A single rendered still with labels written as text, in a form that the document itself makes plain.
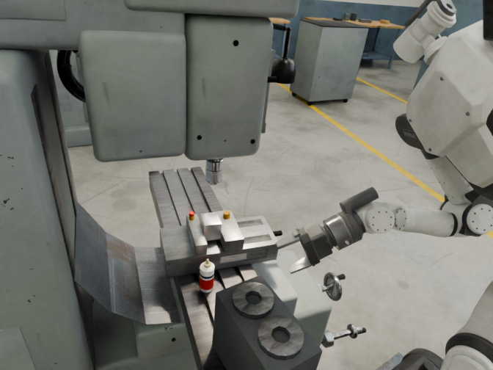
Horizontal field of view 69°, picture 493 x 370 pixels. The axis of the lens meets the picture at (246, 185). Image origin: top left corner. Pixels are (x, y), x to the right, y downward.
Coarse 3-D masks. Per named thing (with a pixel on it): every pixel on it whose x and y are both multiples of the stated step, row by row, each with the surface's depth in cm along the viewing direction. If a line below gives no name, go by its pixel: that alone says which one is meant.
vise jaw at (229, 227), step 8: (232, 216) 115; (224, 224) 111; (232, 224) 111; (224, 232) 107; (232, 232) 108; (240, 232) 108; (224, 240) 104; (232, 240) 105; (240, 240) 106; (224, 248) 105; (232, 248) 106; (240, 248) 107
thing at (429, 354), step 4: (416, 348) 135; (420, 348) 133; (408, 352) 135; (412, 352) 132; (416, 352) 131; (420, 352) 130; (424, 352) 129; (428, 352) 129; (432, 352) 129; (404, 356) 135; (408, 356) 133; (428, 356) 127; (432, 356) 127; (436, 356) 127; (432, 360) 126; (436, 360) 126; (440, 360) 126; (436, 364) 124; (440, 364) 125; (440, 368) 123
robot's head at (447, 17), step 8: (432, 0) 74; (440, 0) 71; (448, 0) 72; (424, 8) 75; (432, 8) 71; (440, 8) 71; (448, 8) 70; (416, 16) 77; (440, 16) 70; (448, 16) 71; (408, 24) 78; (448, 24) 71
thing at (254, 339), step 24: (240, 288) 78; (264, 288) 79; (216, 312) 80; (240, 312) 73; (264, 312) 73; (288, 312) 75; (216, 336) 83; (240, 336) 71; (264, 336) 68; (288, 336) 70; (240, 360) 74; (264, 360) 66; (288, 360) 66; (312, 360) 68
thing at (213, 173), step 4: (208, 164) 95; (220, 164) 95; (208, 168) 95; (212, 168) 95; (216, 168) 95; (220, 168) 96; (208, 172) 96; (212, 172) 95; (216, 172) 96; (220, 172) 96; (208, 176) 96; (212, 176) 96; (216, 176) 96; (220, 176) 97; (208, 180) 97; (212, 180) 97; (216, 180) 97; (220, 180) 98
